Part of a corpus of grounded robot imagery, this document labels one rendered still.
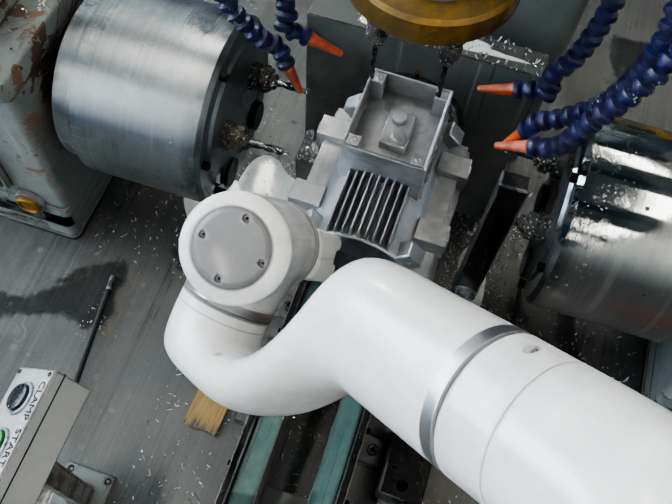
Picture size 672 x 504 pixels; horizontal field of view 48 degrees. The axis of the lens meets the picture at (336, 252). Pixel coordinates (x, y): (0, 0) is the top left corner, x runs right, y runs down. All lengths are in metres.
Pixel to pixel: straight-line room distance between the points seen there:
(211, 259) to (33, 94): 0.51
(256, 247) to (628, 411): 0.28
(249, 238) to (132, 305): 0.63
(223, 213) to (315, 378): 0.14
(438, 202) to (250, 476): 0.40
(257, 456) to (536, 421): 0.62
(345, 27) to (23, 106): 0.40
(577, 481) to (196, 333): 0.33
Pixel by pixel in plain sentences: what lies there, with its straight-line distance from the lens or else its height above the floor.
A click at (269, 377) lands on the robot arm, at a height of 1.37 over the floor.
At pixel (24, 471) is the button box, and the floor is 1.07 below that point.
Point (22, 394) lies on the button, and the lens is 0.85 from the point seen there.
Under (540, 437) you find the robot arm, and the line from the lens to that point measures 0.36.
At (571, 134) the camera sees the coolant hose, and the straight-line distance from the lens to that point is 0.76.
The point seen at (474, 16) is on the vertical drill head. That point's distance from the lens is 0.73.
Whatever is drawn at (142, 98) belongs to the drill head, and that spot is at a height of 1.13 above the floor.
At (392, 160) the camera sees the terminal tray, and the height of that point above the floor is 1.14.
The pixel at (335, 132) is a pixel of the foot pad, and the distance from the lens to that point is 0.95.
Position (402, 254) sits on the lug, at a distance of 0.86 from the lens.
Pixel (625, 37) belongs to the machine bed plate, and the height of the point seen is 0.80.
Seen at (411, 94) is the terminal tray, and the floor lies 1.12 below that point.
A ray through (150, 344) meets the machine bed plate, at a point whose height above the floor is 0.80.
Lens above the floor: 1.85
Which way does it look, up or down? 63 degrees down
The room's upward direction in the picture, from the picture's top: 6 degrees clockwise
